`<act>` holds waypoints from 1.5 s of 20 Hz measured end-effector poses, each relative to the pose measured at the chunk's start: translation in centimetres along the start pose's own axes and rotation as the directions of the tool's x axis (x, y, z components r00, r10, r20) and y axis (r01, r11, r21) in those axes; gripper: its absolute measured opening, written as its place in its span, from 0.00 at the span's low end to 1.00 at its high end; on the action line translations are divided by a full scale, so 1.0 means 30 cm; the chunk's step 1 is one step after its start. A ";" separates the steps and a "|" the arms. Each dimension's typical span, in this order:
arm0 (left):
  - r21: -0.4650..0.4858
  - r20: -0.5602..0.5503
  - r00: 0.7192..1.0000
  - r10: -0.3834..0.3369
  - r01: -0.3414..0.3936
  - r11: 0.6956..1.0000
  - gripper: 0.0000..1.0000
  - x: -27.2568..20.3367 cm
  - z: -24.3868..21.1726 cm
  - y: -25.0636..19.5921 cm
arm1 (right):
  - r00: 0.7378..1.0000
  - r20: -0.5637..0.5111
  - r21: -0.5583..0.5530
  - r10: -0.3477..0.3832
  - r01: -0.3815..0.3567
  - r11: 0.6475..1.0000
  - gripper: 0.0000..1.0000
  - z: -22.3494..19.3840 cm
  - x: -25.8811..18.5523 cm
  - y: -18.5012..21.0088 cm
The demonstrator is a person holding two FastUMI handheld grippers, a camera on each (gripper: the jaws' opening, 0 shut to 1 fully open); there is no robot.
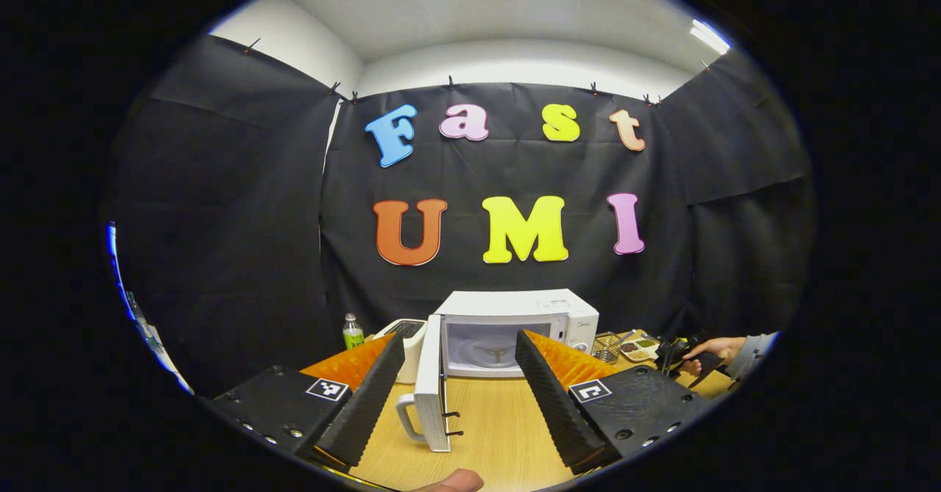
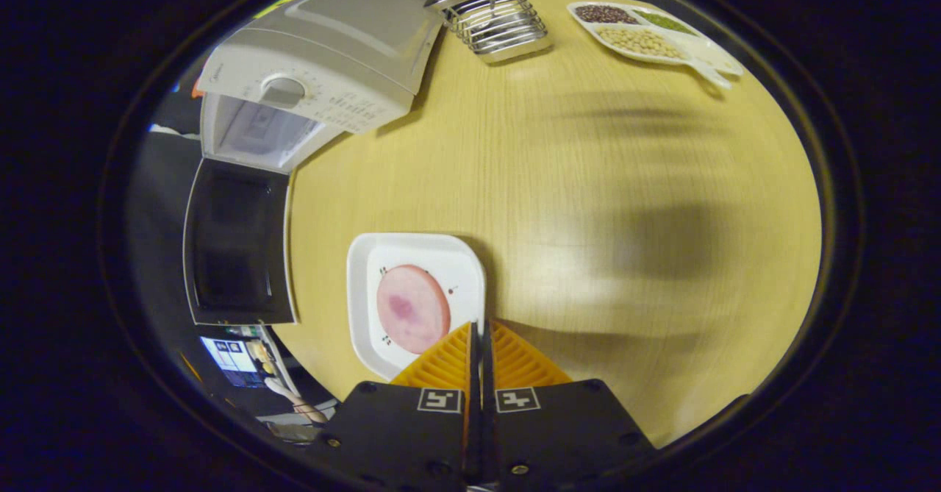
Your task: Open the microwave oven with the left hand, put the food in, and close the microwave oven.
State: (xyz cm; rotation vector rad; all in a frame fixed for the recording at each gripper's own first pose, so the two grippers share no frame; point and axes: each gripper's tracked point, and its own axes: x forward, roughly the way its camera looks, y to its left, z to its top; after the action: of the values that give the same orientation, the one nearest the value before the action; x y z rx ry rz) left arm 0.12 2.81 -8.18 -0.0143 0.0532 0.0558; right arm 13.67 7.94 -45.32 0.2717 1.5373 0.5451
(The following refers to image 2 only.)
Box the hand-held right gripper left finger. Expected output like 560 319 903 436
305 321 483 491

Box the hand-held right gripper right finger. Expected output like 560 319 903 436
482 321 656 492

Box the pink ham slice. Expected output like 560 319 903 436
376 264 451 354

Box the white square plate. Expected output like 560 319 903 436
346 232 487 382

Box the white microwave oven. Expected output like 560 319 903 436
182 0 446 327

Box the blue white display board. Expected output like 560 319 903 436
200 335 269 390

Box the white divided bean dish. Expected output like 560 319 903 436
566 1 745 90

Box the metal wire rack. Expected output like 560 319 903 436
425 0 551 64

